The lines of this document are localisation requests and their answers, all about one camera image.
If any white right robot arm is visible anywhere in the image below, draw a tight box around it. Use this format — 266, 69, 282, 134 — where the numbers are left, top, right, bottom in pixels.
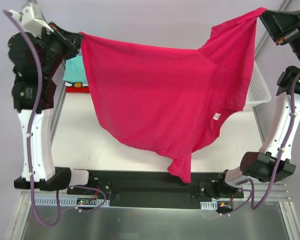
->
215, 10, 300, 198

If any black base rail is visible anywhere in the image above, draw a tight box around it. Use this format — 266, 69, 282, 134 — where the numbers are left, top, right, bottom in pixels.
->
66, 170, 244, 209

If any crimson pink t shirt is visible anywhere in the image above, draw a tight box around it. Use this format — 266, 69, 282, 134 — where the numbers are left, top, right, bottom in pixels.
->
81, 7, 266, 183

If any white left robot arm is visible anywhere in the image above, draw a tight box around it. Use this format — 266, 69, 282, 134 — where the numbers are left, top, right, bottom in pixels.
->
8, 22, 96, 195

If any folded teal t shirt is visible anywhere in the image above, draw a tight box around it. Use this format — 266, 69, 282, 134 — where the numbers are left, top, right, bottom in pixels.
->
63, 55, 88, 87

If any white plastic basket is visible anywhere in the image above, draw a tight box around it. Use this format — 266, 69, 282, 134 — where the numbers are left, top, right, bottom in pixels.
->
243, 61, 272, 112

